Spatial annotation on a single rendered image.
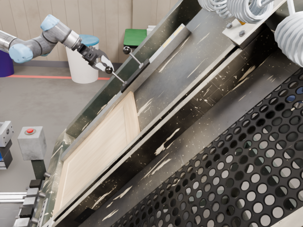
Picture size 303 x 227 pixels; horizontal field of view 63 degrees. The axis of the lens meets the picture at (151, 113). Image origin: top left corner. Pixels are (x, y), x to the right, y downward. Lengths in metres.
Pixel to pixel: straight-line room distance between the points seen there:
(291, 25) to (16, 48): 0.97
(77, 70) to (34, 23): 1.19
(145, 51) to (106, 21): 3.31
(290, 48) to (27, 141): 1.49
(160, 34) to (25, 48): 0.66
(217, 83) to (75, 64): 3.67
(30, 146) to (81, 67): 2.70
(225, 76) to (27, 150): 1.32
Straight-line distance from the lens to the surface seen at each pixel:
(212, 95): 0.70
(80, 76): 4.31
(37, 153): 1.71
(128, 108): 1.10
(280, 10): 0.66
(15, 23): 5.08
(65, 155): 1.45
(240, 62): 0.69
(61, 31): 1.18
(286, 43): 0.41
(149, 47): 1.39
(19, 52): 1.13
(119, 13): 4.63
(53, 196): 1.31
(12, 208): 2.27
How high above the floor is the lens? 1.88
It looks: 32 degrees down
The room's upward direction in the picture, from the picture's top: 4 degrees clockwise
